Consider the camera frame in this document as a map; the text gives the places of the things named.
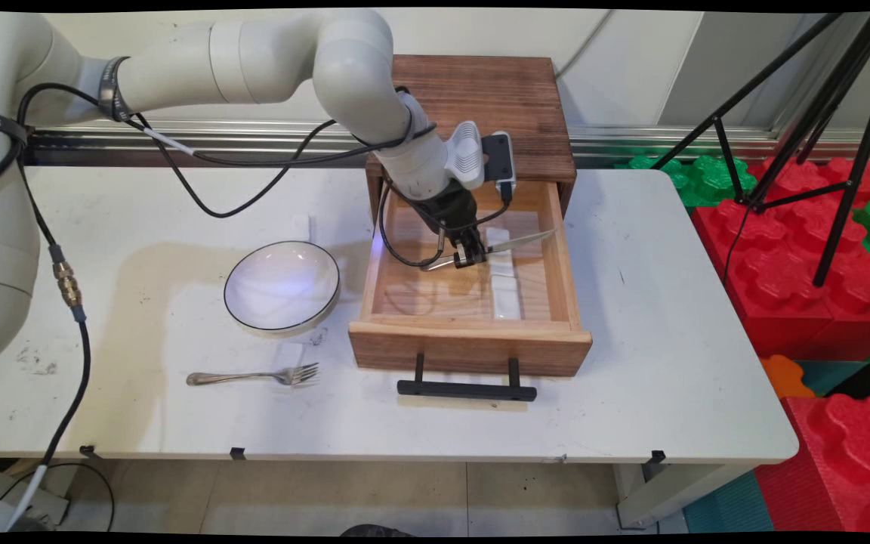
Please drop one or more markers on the steel fork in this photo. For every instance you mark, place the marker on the steel fork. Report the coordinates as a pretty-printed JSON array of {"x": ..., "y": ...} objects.
[{"x": 242, "y": 376}]

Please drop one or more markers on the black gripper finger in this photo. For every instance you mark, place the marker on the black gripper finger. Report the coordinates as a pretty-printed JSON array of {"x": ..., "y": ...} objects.
[
  {"x": 471, "y": 259},
  {"x": 473, "y": 239}
]

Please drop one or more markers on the white bowl with black rim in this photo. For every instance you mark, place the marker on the white bowl with black rim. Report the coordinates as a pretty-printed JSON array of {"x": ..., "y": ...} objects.
[{"x": 284, "y": 287}]

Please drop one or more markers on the dark wooden cabinet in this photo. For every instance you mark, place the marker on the dark wooden cabinet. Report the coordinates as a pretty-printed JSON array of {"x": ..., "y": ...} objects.
[{"x": 526, "y": 98}]

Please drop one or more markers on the orange foam piece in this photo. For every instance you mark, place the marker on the orange foam piece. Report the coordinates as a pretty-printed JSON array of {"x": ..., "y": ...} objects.
[{"x": 782, "y": 376}]

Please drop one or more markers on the white table leg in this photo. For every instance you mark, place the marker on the white table leg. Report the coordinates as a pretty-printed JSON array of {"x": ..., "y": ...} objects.
[{"x": 669, "y": 495}]

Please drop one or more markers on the white ceramic cutlery rest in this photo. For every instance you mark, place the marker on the white ceramic cutlery rest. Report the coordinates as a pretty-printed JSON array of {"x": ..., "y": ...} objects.
[
  {"x": 503, "y": 264},
  {"x": 289, "y": 355},
  {"x": 505, "y": 298},
  {"x": 300, "y": 227}
]

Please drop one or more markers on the black tripod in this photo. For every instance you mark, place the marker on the black tripod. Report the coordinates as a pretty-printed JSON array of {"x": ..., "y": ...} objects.
[{"x": 831, "y": 98}]

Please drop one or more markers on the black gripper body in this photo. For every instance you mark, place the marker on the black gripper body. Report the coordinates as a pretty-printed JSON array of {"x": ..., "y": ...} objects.
[{"x": 450, "y": 208}]

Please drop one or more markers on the teal foam mat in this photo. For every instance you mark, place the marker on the teal foam mat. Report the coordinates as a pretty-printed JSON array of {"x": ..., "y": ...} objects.
[{"x": 729, "y": 506}]

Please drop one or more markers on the black table edge clip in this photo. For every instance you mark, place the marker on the black table edge clip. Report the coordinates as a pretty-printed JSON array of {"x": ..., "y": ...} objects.
[
  {"x": 88, "y": 451},
  {"x": 237, "y": 453},
  {"x": 656, "y": 456}
]

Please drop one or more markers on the serrated steel table knife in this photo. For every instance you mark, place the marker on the serrated steel table knife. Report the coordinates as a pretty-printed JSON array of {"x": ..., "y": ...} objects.
[{"x": 529, "y": 239}]

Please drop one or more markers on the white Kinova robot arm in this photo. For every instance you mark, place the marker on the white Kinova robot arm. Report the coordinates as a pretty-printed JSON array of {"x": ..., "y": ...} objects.
[{"x": 269, "y": 64}]

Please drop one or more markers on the light wooden drawer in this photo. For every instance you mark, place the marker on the light wooden drawer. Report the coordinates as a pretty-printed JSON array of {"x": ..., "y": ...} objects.
[{"x": 435, "y": 317}]

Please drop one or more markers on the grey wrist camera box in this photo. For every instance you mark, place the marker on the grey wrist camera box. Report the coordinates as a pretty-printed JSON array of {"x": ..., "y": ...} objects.
[{"x": 499, "y": 159}]

